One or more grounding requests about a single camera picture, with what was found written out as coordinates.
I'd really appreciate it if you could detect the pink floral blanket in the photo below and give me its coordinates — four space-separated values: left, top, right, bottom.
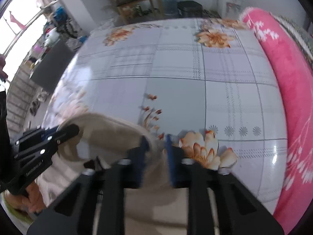
238 6 313 235

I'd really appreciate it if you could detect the hanging pink garment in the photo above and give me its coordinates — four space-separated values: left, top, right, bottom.
8 11 26 30

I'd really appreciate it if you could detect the person's left hand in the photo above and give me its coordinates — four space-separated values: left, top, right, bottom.
19 183 49 216

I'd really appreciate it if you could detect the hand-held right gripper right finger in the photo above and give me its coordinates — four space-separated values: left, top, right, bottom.
164 134 285 235

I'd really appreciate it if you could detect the metal window railing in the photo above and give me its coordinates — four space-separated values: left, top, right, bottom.
0 2 59 133

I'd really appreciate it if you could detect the cream zip jacket black trim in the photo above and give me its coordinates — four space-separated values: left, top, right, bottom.
37 112 193 235

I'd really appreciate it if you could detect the grey patterned pillow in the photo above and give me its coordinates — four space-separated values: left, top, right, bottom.
271 13 313 69

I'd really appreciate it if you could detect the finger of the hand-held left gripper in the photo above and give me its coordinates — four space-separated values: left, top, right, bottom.
49 124 80 150
37 127 60 138

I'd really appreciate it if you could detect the dark grey board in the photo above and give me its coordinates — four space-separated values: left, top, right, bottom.
29 39 76 93

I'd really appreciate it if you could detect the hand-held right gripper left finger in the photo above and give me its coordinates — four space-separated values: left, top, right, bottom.
27 136 150 235

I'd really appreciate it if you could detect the hanging dark garment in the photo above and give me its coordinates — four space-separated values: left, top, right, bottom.
0 54 7 79

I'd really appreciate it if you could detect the white water dispenser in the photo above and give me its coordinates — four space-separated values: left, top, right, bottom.
217 0 245 19

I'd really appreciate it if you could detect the person's left forearm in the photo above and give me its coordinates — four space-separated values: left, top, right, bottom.
0 192 33 226

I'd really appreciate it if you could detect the floral plaid tablecloth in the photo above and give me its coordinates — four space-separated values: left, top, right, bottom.
41 17 288 226

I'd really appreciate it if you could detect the black bin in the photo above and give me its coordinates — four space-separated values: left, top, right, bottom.
176 0 203 19

